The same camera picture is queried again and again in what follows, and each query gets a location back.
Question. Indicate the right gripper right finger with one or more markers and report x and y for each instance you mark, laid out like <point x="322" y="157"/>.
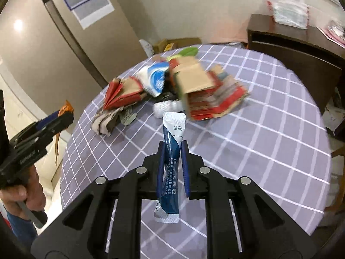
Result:
<point x="242" y="221"/>

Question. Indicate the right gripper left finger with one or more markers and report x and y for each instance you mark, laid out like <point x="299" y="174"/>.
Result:
<point x="104" y="220"/>

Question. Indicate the blue white sachet packet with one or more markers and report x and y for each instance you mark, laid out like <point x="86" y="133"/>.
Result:
<point x="167" y="206"/>

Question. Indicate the large red brown paper bag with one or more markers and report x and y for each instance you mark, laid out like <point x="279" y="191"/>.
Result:
<point x="205" y="94"/>

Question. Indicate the person left hand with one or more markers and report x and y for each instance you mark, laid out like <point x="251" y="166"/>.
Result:
<point x="31" y="193"/>

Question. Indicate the grey printed crumpled wrapper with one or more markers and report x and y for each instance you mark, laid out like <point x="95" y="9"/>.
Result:
<point x="105" y="121"/>

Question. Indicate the purple checked tablecloth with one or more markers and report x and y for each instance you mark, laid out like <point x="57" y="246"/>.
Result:
<point x="276" y="137"/>

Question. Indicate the blue white crumpled packet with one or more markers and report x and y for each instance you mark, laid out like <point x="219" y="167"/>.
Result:
<point x="152" y="78"/>

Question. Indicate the cardboard box on floor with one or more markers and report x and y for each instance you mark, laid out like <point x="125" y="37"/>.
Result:
<point x="160" y="46"/>

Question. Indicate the dark wooden drawer cabinet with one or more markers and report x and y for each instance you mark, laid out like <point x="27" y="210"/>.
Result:
<point x="317" y="62"/>

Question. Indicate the pink paper on cabinet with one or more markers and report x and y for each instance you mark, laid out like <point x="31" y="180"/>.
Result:
<point x="334" y="31"/>

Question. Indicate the white plastic bag of items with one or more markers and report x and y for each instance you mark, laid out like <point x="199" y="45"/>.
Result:
<point x="293" y="13"/>

